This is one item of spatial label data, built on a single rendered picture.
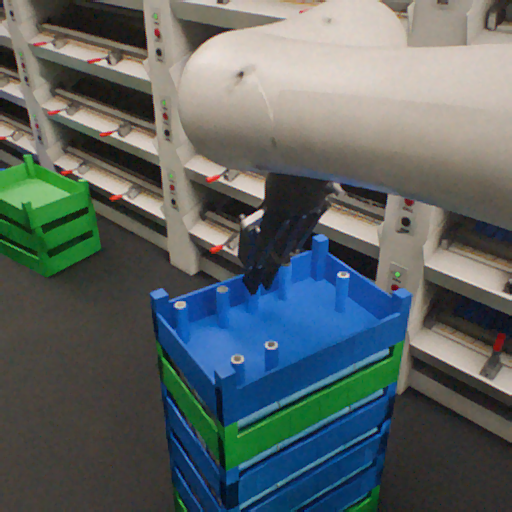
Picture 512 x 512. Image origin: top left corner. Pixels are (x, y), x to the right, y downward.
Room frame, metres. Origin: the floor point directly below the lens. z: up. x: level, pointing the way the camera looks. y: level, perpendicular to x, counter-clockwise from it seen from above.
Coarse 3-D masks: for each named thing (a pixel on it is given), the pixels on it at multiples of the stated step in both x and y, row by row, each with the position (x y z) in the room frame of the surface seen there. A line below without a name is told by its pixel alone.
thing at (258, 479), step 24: (168, 408) 0.62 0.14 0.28; (360, 408) 0.65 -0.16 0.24; (384, 408) 0.63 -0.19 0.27; (192, 432) 0.56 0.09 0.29; (336, 432) 0.57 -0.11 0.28; (360, 432) 0.60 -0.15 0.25; (192, 456) 0.56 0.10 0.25; (288, 456) 0.53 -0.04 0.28; (312, 456) 0.55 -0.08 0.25; (216, 480) 0.50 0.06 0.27; (240, 480) 0.49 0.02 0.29; (264, 480) 0.51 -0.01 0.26; (240, 504) 0.48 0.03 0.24
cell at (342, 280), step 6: (342, 276) 0.70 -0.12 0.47; (348, 276) 0.70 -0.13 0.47; (336, 282) 0.70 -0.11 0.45; (342, 282) 0.70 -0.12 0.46; (348, 282) 0.70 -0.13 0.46; (336, 288) 0.70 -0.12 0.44; (342, 288) 0.70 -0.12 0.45; (336, 294) 0.70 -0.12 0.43; (342, 294) 0.70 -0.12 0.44; (336, 300) 0.70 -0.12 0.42; (342, 300) 0.70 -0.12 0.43; (336, 306) 0.70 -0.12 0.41; (342, 306) 0.70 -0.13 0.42; (342, 312) 0.70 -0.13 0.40
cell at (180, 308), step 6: (174, 306) 0.63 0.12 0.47; (180, 306) 0.63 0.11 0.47; (186, 306) 0.63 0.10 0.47; (174, 312) 0.63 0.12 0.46; (180, 312) 0.62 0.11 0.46; (186, 312) 0.63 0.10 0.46; (180, 318) 0.62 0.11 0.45; (186, 318) 0.63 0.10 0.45; (180, 324) 0.62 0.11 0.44; (186, 324) 0.62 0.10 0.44; (180, 330) 0.62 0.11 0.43; (186, 330) 0.62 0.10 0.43; (180, 336) 0.62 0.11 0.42; (186, 336) 0.62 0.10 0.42; (186, 342) 0.62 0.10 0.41
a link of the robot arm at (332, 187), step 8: (272, 176) 0.58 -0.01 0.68; (280, 176) 0.57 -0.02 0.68; (288, 176) 0.56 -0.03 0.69; (296, 176) 0.56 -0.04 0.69; (280, 184) 0.57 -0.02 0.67; (288, 184) 0.56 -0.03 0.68; (296, 184) 0.56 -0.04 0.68; (304, 184) 0.56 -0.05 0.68; (312, 184) 0.56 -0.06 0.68; (320, 184) 0.56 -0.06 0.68; (328, 184) 0.56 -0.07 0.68; (336, 184) 0.56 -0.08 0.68; (296, 192) 0.56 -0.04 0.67; (304, 192) 0.56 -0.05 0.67; (312, 192) 0.56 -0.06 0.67; (320, 192) 0.56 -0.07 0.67; (328, 192) 0.57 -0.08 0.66; (336, 192) 0.55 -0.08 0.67; (344, 192) 0.55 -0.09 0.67
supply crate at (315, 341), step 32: (320, 256) 0.78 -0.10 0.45; (320, 288) 0.76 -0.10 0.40; (352, 288) 0.73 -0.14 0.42; (160, 320) 0.62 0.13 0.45; (192, 320) 0.67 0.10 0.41; (256, 320) 0.68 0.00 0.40; (288, 320) 0.68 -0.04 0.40; (320, 320) 0.68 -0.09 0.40; (352, 320) 0.68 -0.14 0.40; (384, 320) 0.61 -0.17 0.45; (192, 352) 0.61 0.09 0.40; (224, 352) 0.60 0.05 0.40; (256, 352) 0.60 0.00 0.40; (288, 352) 0.60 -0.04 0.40; (320, 352) 0.55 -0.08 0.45; (352, 352) 0.58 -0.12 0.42; (192, 384) 0.54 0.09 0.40; (224, 384) 0.48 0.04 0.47; (256, 384) 0.50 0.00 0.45; (288, 384) 0.53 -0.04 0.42; (224, 416) 0.48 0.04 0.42
